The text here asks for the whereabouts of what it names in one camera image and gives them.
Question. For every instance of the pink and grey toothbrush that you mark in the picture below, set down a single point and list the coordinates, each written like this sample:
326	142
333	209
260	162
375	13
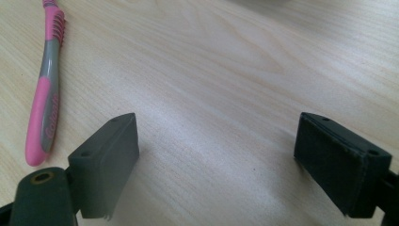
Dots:
47	94

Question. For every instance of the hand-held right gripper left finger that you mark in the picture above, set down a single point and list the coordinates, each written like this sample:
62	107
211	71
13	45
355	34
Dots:
103	169

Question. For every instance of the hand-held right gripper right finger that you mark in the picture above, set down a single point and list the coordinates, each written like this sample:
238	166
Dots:
338	163

